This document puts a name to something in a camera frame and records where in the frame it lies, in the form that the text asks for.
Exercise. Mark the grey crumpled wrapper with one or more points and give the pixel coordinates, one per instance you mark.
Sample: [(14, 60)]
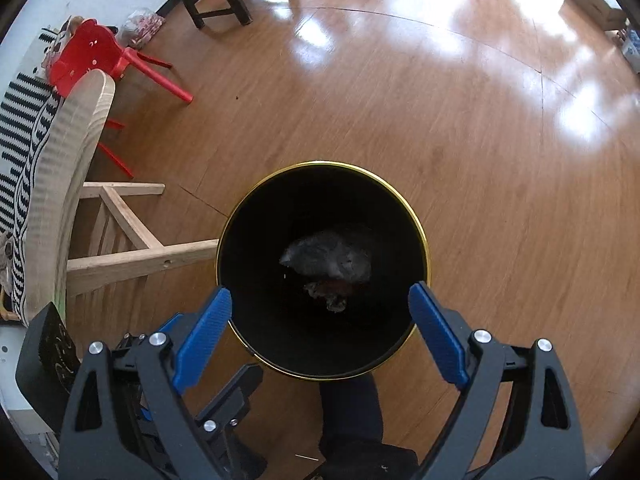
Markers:
[(325, 255)]

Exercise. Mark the brown crumpled scraps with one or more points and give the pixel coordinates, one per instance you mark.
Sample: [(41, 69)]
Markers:
[(330, 296)]

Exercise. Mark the red plastic chair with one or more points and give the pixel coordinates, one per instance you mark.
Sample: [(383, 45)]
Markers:
[(85, 50)]

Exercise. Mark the person's dark shoe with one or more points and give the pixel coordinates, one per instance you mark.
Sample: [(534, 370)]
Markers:
[(365, 460)]

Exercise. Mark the clear plastic bag of packets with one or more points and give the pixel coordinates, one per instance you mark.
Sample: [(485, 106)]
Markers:
[(140, 27)]

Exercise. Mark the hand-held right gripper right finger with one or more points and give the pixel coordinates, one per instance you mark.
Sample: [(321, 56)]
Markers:
[(440, 335)]

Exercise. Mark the wooden frame sofa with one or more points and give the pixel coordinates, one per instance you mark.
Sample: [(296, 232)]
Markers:
[(5, 312)]

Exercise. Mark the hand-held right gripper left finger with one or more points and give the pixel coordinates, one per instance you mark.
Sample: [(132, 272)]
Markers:
[(210, 335)]

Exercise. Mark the white blue package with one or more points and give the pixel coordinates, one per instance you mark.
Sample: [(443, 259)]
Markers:
[(631, 50)]

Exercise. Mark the person's dark trouser leg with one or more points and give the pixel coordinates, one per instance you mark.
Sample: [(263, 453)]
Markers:
[(350, 410)]

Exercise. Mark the round wooden table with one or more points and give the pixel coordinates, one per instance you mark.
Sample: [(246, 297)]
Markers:
[(65, 160)]

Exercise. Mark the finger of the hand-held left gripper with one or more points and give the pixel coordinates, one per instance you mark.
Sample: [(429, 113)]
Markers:
[(235, 395), (131, 344)]

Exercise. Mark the black white striped sofa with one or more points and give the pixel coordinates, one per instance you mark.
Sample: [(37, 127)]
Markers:
[(20, 110)]

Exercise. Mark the black gold-rimmed trash bin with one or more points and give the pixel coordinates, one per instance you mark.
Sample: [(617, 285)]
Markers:
[(280, 335)]

